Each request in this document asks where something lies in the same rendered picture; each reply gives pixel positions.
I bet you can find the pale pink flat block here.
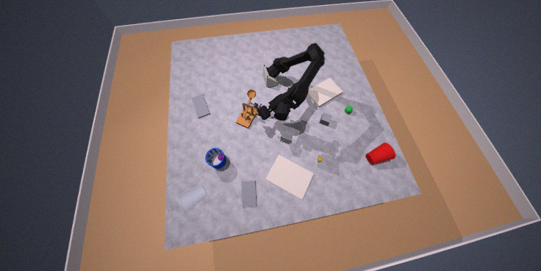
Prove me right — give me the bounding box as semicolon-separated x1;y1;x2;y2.
308;78;343;107

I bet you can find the blue mug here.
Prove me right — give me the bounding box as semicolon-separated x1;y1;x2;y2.
205;148;226;169

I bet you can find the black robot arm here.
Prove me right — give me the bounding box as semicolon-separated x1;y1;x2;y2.
266;43;325;120

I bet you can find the red cup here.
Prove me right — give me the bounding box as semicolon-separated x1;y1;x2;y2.
366;143;396;164

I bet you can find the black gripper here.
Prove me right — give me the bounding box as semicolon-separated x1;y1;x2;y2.
257;94;281;120

